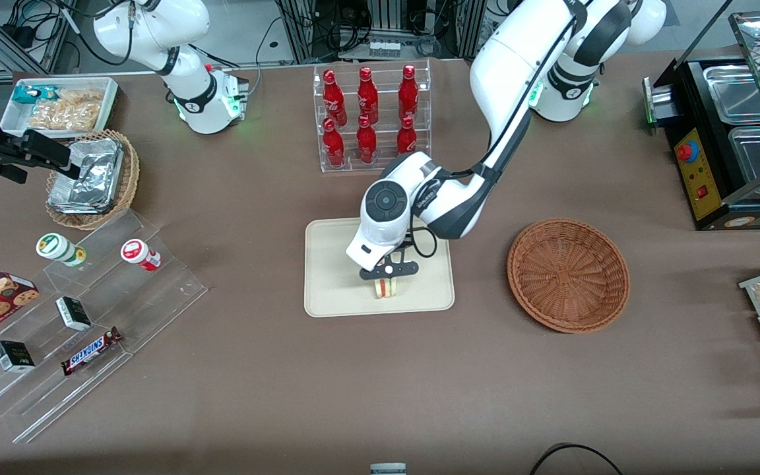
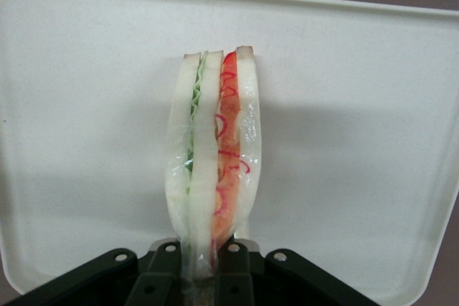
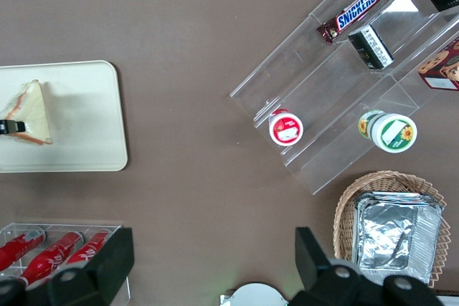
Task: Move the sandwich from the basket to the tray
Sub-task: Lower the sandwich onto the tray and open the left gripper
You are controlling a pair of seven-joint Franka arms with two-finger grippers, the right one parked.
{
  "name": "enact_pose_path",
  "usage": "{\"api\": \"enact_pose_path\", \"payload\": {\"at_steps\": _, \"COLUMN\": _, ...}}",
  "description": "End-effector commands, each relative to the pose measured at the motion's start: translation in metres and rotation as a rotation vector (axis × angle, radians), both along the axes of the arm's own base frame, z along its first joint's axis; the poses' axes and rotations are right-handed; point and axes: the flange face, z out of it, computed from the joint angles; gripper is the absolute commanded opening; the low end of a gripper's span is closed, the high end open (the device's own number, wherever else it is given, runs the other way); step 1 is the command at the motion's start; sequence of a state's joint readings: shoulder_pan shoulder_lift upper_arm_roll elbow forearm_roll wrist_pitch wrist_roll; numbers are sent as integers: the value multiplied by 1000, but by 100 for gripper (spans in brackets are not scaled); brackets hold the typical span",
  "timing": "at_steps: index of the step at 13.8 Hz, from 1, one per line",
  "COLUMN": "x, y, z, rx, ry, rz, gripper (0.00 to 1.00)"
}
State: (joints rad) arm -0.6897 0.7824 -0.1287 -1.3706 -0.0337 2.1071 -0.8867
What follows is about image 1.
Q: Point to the light wicker basket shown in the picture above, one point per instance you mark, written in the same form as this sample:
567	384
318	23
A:
128	178

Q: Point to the round brown wicker basket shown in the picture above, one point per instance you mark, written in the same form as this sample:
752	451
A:
568	274

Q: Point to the white rectangular snack bin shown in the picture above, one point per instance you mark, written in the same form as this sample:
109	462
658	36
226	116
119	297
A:
14	119

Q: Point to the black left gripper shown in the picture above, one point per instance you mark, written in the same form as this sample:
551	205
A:
407	244

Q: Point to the green lidded white cup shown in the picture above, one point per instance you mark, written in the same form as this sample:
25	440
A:
57	248

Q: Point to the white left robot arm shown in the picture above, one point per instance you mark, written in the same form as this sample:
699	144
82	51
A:
518	59

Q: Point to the grey box at table edge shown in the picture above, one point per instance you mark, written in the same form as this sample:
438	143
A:
388	469

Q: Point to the beige plastic tray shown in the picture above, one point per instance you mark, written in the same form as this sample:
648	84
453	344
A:
330	277

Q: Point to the triangle sandwich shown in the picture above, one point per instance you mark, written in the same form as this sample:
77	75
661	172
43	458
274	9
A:
386	289

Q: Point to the Snickers chocolate bar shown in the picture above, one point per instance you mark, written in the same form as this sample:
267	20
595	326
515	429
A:
90	351

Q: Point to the clear acrylic stepped display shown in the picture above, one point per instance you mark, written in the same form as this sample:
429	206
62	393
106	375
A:
156	297

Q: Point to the white power strip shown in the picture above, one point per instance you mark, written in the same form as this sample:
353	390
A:
383	47

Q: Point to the red lidded white cup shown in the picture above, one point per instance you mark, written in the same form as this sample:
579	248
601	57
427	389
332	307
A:
139	254

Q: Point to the red cola bottle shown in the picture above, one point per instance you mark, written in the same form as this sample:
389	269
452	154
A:
366	142
367	97
406	138
408	94
334	145
334	99

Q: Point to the clear bag of chips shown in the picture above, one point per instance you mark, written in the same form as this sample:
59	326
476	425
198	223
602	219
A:
70	112

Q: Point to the clear acrylic bottle rack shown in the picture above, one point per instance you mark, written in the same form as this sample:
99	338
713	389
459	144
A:
386	92

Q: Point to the teal snack packet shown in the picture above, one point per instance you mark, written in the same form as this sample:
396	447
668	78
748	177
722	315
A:
27	94

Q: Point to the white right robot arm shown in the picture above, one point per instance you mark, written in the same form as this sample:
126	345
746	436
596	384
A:
156	26

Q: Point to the black hot food warmer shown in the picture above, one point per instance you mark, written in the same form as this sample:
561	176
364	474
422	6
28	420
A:
700	178

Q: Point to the silver foil packets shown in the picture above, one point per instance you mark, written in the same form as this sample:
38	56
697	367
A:
90	178

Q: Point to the small black carton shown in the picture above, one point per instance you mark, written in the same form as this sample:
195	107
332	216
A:
14	356
74	314

